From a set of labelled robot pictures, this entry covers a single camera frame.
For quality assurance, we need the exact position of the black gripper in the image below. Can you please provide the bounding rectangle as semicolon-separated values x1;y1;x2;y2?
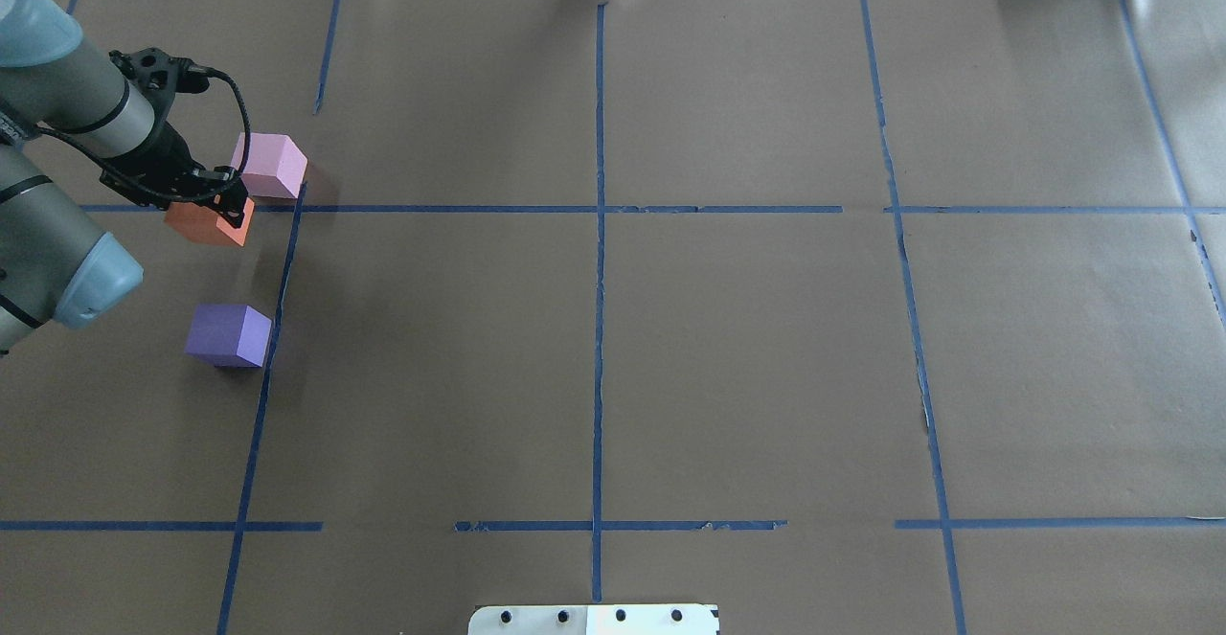
98;124;249;228

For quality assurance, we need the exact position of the orange foam cube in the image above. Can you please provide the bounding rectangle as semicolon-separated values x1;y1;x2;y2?
163;199;257;248

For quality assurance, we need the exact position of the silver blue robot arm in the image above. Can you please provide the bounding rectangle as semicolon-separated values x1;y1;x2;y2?
1;0;254;354

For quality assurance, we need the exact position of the light pink foam cube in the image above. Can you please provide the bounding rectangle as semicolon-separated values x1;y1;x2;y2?
242;132;309;199

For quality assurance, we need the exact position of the dark purple foam cube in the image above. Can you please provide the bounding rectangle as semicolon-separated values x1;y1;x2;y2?
184;304;273;369

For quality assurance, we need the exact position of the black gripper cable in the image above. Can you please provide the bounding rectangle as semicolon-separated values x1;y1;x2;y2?
18;65;253;208

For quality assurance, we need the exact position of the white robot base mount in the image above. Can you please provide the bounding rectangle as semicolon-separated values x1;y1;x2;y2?
467;603;721;634

